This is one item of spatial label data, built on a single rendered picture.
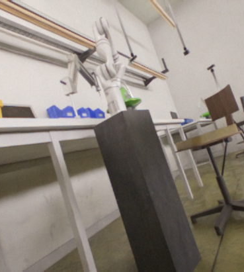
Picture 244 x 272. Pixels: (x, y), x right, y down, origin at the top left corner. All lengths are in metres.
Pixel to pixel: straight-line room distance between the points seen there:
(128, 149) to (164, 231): 0.42
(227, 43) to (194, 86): 1.23
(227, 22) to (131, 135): 5.82
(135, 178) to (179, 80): 5.64
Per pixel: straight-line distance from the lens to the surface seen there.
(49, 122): 1.10
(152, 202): 1.08
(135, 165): 1.08
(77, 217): 1.14
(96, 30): 1.61
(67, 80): 1.40
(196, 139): 1.53
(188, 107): 6.43
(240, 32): 6.57
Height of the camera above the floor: 0.60
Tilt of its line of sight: 6 degrees up
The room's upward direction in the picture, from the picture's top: 18 degrees counter-clockwise
